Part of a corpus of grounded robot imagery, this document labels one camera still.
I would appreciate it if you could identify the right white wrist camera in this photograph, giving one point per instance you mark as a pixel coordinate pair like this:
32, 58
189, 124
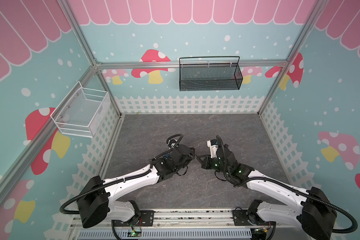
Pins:
213, 145

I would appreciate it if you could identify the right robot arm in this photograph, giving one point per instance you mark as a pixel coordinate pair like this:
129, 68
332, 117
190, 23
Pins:
309, 210

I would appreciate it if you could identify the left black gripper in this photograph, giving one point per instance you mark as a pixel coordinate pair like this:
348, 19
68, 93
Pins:
191, 155

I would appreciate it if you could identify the white mesh wall basket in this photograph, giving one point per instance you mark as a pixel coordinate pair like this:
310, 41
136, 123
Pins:
81, 111

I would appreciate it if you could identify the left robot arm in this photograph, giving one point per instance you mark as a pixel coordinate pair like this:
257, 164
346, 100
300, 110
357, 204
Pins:
99, 199

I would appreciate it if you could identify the white vented cable duct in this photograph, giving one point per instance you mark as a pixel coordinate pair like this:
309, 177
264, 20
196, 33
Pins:
168, 234

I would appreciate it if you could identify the black mesh wall basket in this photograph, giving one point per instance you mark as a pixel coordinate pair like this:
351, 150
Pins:
217, 73

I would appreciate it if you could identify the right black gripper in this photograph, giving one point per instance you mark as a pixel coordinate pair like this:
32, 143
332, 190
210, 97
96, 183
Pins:
210, 160

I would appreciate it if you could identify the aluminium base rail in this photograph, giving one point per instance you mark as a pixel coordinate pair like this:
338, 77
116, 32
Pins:
192, 217

